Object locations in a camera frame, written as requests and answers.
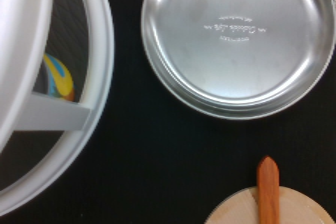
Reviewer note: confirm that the round silver metal plate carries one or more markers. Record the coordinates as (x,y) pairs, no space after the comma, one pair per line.
(239,56)

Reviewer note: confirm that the fork with wooden handle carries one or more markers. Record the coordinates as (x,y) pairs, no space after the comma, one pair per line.
(267,183)

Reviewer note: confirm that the yellow and blue can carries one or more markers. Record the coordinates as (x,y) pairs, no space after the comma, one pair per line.
(60,81)

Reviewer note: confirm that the white two-tier turntable rack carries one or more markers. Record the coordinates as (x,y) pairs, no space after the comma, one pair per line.
(35,112)

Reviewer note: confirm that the round wooden coaster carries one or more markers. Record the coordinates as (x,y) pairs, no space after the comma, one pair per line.
(299,210)

